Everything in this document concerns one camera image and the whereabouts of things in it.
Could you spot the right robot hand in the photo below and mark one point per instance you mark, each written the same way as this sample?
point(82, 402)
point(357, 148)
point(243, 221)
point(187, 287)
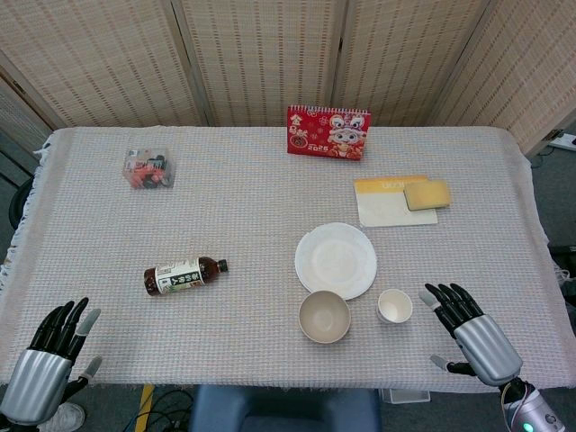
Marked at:
point(481, 342)

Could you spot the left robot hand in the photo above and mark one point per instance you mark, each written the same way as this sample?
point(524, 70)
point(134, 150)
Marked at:
point(38, 373)

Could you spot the white paper cup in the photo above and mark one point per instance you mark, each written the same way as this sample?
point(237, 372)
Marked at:
point(394, 306)

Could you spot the beige bowl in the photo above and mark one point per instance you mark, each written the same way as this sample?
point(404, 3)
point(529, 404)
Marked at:
point(325, 317)

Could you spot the white round plate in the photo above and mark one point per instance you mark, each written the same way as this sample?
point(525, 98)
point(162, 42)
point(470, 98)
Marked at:
point(336, 260)

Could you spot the white shoe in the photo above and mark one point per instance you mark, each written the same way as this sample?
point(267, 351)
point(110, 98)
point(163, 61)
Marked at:
point(63, 416)

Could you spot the yellow sponge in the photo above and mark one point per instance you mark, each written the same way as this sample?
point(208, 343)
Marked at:
point(427, 194)

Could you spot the yellow white notebook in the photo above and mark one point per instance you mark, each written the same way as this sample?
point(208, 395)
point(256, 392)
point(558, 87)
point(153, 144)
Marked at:
point(391, 207)

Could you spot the black wheel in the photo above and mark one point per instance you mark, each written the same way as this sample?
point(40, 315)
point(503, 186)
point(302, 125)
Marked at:
point(20, 204)

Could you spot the brown tea bottle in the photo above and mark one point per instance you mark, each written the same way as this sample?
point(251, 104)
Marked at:
point(182, 276)

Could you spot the blue chair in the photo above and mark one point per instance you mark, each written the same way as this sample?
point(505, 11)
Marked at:
point(283, 409)

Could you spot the white power strip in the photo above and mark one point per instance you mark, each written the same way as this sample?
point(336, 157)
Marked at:
point(564, 140)

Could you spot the clear bag of clips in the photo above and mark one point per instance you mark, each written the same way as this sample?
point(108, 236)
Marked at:
point(148, 169)

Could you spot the woven tablecloth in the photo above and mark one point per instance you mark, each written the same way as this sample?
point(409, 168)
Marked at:
point(252, 234)

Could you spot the red desk calendar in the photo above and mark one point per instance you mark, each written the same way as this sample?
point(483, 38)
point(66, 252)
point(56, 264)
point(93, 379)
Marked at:
point(328, 132)

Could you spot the bamboo folding screen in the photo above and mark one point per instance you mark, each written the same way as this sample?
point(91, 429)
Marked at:
point(279, 58)

